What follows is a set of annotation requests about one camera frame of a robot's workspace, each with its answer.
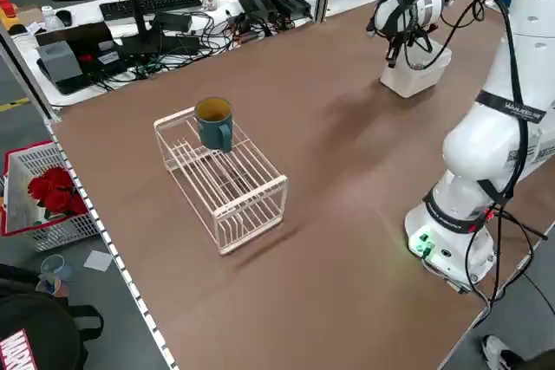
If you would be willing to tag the red emergency stop button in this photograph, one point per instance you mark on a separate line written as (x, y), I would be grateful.
(6, 6)

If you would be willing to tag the red and white basket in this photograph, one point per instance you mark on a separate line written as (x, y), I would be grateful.
(65, 231)

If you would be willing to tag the teal mug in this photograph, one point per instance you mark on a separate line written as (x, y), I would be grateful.
(212, 131)

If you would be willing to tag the white preservation box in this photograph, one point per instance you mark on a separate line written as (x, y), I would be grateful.
(407, 82)

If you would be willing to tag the black keyboard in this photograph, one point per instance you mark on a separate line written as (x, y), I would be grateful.
(147, 4)

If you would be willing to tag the black computer mouse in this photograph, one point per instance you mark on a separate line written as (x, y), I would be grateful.
(64, 17)

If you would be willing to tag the black backpack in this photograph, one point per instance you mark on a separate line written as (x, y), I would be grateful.
(39, 331)

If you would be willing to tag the person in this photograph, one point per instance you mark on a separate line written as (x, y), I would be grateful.
(492, 350)

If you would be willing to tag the red roses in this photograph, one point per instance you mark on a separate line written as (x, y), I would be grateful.
(56, 192)

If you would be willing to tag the grey cube device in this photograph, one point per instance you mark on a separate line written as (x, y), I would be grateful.
(59, 62)

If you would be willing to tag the clear water bottle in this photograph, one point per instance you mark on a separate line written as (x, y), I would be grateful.
(50, 19)

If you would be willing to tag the black flat device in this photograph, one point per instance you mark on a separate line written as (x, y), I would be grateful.
(78, 34)

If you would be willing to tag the clear plastic cup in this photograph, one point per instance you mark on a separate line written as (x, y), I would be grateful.
(53, 272)

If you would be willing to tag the white paper square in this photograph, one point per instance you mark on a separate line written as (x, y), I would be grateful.
(98, 261)

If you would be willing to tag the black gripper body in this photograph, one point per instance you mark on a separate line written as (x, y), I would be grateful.
(409, 32)

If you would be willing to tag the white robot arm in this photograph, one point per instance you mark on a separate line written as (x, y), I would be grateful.
(477, 149)

